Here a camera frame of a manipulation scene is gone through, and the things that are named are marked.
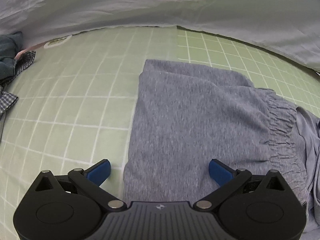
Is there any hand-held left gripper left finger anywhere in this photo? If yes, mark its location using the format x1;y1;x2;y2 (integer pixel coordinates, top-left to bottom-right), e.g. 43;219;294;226
34;159;127;210

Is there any grey carrot-print bed sheet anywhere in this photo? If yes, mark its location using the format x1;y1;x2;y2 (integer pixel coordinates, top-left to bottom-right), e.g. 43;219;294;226
0;0;320;72

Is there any green checked mat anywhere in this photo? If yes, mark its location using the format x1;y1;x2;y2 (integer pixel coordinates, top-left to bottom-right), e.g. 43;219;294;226
0;25;320;240

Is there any dark teal garment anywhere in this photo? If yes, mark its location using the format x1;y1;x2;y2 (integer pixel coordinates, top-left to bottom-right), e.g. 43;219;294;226
0;31;24;81

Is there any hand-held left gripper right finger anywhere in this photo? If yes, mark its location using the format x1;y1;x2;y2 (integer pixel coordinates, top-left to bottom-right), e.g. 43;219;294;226
193;159;288;210

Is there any blue plaid shirt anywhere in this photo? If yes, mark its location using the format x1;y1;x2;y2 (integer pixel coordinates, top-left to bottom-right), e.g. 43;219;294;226
0;50;37;121

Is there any beige garment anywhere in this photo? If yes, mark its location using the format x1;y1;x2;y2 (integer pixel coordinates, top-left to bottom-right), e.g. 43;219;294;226
15;43;46;59

